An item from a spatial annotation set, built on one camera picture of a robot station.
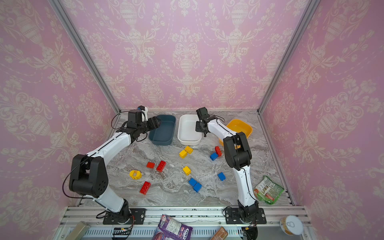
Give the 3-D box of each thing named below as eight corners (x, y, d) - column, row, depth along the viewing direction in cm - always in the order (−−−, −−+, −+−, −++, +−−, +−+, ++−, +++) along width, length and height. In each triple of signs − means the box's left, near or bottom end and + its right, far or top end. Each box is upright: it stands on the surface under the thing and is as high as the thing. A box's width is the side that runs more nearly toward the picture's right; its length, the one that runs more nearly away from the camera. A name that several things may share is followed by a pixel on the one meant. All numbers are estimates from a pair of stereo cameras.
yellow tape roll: (130, 179, 89) (128, 177, 86) (132, 172, 91) (130, 170, 89) (140, 179, 89) (139, 177, 86) (142, 172, 91) (141, 170, 89)
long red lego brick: (140, 193, 84) (139, 191, 82) (146, 182, 87) (145, 180, 86) (145, 195, 83) (144, 194, 81) (151, 184, 87) (150, 182, 85)
